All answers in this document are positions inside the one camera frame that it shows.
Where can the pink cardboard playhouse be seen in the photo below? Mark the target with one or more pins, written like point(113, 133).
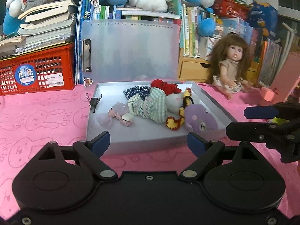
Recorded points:
point(288, 79)

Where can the small white case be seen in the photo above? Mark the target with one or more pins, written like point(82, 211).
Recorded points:
point(127, 117)

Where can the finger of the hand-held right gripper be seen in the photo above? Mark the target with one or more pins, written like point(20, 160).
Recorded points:
point(260, 112)
point(248, 131)

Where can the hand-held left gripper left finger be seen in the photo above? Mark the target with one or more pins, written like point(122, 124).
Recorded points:
point(99, 143)

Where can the wooden drawer box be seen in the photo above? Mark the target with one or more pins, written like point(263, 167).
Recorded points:
point(192, 70)

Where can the small pink box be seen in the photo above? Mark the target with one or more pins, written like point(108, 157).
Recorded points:
point(268, 93)

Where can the navy embroidered cloth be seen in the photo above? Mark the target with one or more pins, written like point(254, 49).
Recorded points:
point(137, 91)

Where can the lilac tulle bow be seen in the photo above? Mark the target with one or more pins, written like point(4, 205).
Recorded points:
point(105, 119)

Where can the green plaid doll dress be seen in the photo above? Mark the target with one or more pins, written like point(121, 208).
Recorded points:
point(150, 107)

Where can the blue white cat plush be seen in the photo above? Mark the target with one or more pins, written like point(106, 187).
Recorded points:
point(10, 21)

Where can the brown haired baby doll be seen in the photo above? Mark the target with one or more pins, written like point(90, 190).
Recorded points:
point(229, 68)

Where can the pink printed blanket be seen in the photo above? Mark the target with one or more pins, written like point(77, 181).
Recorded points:
point(46, 121)

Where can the white plastic rack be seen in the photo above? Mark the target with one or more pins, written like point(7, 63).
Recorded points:
point(290, 35)

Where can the grey cloth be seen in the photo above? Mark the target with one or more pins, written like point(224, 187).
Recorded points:
point(35, 0)

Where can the red plastic crate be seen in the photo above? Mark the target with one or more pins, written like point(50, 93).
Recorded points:
point(58, 61)

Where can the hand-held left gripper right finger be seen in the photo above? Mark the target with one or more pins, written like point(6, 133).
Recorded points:
point(198, 144)

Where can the row of blue spined books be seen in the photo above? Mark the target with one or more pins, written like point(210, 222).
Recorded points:
point(257, 49)

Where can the translucent plastic clipboard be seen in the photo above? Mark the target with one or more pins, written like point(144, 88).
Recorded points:
point(131, 51)

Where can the row of white green books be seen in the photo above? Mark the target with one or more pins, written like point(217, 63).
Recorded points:
point(192, 28)

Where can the purple plush toy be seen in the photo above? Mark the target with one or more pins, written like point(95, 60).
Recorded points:
point(201, 119)

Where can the black binder clip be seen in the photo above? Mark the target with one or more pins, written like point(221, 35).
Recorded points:
point(93, 102)

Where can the blue cardboard box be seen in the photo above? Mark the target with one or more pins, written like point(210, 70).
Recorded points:
point(262, 18)

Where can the red plastic basket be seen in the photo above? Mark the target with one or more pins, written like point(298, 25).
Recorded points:
point(232, 8)

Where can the stack of worn books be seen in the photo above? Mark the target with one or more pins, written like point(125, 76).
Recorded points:
point(46, 30)

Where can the silver cardboard box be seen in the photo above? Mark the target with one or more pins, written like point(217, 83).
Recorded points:
point(145, 133)

